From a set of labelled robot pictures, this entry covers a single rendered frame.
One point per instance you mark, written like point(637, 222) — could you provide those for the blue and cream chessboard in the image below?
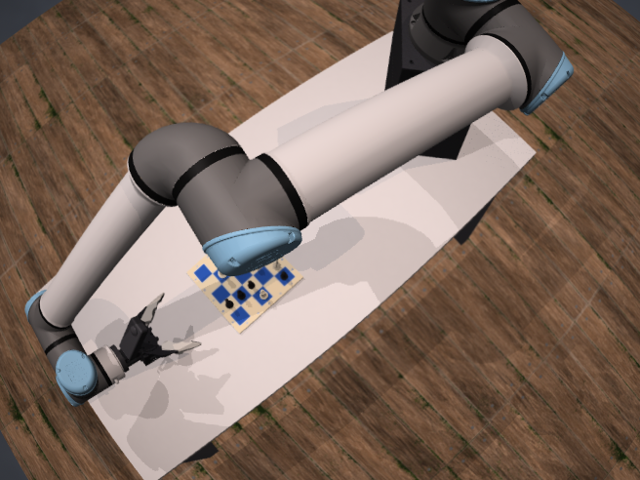
point(244, 312)

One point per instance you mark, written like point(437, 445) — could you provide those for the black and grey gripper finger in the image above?
point(169, 348)
point(149, 311)

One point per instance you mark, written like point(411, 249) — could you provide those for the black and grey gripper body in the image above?
point(149, 343)

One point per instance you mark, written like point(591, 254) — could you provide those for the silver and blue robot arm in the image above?
point(247, 213)

